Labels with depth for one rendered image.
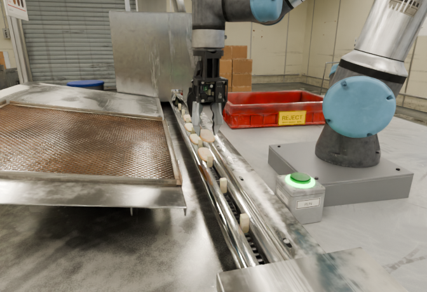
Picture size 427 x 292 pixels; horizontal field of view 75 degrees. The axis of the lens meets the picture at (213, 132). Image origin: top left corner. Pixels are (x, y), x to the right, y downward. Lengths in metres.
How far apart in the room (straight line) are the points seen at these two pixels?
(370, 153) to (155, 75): 1.08
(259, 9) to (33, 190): 0.51
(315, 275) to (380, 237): 0.29
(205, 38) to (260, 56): 7.80
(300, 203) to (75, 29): 7.61
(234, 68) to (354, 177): 4.78
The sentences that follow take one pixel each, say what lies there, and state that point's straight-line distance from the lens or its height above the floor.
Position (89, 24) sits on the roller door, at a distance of 7.86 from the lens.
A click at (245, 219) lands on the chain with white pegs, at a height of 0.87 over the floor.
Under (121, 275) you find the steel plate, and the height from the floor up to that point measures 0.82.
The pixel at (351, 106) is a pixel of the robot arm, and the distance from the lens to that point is 0.55.
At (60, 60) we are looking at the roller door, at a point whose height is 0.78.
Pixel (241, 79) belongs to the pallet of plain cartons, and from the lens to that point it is 5.41.
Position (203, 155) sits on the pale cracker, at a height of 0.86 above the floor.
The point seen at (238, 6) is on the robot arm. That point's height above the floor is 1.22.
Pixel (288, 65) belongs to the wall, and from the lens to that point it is 8.82.
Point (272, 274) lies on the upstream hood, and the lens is 0.34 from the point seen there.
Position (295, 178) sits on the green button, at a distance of 0.57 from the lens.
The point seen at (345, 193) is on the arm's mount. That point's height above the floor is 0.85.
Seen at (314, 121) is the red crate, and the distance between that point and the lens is 1.27.
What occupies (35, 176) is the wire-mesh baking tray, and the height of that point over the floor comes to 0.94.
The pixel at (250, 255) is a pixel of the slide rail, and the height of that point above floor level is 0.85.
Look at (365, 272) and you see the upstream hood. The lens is 0.37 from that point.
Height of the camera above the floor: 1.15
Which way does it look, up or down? 17 degrees down
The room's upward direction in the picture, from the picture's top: straight up
